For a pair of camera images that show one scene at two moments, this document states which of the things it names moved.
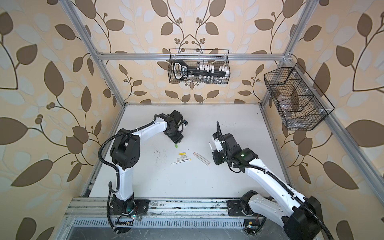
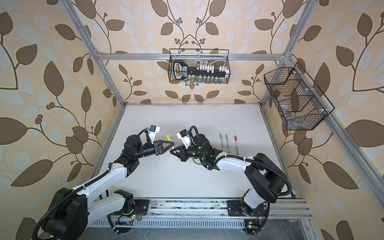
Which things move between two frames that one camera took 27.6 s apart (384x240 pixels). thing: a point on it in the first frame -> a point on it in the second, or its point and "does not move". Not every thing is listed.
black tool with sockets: x=201 y=72 does not move
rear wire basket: x=198 y=66 does not move
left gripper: x=178 y=138 -> x=159 y=150
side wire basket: x=301 y=104 does not move
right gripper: x=217 y=160 -> x=183 y=155
